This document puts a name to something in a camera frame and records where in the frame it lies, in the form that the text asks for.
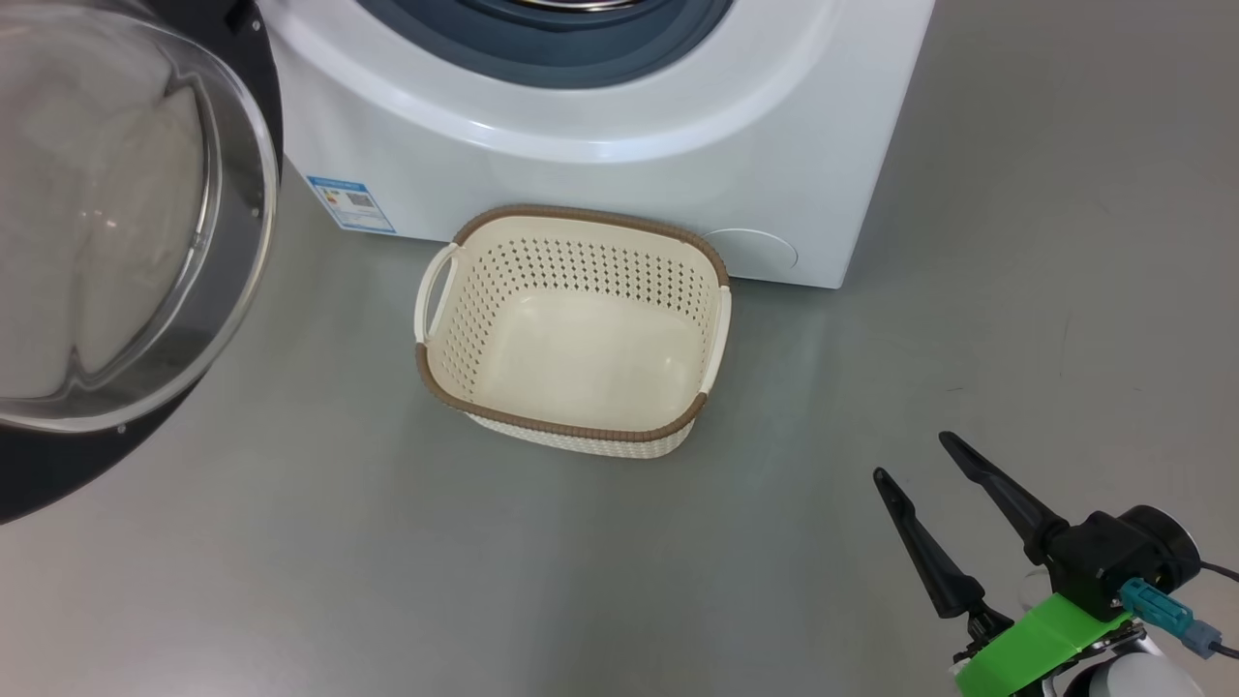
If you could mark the blue energy label sticker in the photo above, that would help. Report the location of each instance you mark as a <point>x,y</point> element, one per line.
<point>350,203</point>

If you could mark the cream perforated basket brown rim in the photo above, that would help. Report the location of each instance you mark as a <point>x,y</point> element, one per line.
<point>581,358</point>

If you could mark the round white filter cover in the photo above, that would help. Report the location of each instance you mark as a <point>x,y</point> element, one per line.
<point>760,254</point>

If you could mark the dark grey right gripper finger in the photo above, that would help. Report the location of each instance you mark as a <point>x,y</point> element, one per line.
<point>934,561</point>
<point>1012,503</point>

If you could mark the white front-load washing machine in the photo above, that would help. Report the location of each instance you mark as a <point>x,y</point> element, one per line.
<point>581,145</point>

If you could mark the black round glass washer door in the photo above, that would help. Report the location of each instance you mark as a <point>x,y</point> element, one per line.
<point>116,242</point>

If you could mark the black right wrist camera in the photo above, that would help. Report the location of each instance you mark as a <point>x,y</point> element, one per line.
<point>1113,561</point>

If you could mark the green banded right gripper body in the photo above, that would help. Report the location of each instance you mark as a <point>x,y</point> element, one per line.
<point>1036,644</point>

